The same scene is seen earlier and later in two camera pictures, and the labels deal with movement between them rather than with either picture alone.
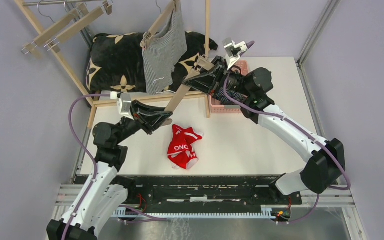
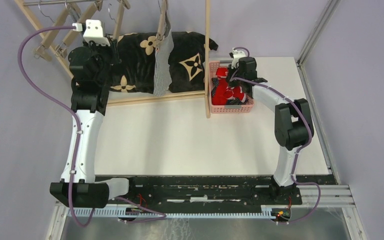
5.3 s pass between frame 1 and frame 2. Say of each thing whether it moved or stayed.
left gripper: moved
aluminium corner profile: stayed
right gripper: moved
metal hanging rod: stayed
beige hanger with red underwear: moved
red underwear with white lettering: moved
